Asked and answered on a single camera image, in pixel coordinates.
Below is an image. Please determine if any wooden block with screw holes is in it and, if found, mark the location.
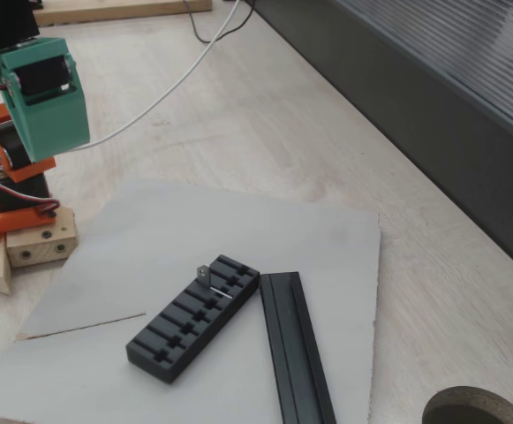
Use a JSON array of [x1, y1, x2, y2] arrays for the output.
[[6, 207, 79, 269]]

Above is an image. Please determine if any black slotted holder block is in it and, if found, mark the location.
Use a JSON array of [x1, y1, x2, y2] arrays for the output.
[[125, 254, 260, 385]]

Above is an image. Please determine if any white USB cable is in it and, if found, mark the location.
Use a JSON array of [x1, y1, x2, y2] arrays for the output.
[[68, 0, 243, 153]]

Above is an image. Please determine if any grey horizontal window blind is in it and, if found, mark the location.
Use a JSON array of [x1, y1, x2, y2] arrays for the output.
[[335, 0, 513, 147]]

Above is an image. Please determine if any black aluminium profile rail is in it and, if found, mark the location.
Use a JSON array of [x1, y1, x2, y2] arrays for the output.
[[259, 270, 337, 424]]

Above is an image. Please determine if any light wooden plank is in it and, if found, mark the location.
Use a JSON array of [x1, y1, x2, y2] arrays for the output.
[[33, 0, 213, 27]]

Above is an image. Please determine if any thin black cable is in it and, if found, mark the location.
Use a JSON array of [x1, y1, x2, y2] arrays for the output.
[[182, 0, 256, 44]]

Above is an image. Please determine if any small metal L bracket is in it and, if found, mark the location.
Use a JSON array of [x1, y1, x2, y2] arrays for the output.
[[195, 262, 234, 299]]

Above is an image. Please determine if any grey faced plywood board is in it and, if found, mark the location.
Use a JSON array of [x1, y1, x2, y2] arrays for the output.
[[0, 178, 381, 424]]

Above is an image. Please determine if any short tricolour servo wire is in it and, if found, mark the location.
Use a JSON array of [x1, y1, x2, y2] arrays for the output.
[[0, 170, 62, 219]]

